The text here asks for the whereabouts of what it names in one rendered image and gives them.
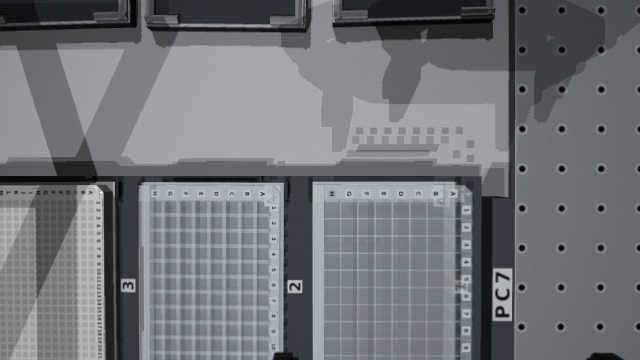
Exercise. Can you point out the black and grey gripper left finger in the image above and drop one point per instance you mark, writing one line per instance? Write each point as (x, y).
(284, 356)

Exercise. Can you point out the grey flat base plate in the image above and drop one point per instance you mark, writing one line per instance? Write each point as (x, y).
(577, 179)

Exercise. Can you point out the dark grey plate carrier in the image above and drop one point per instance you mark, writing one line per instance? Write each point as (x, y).
(492, 257)

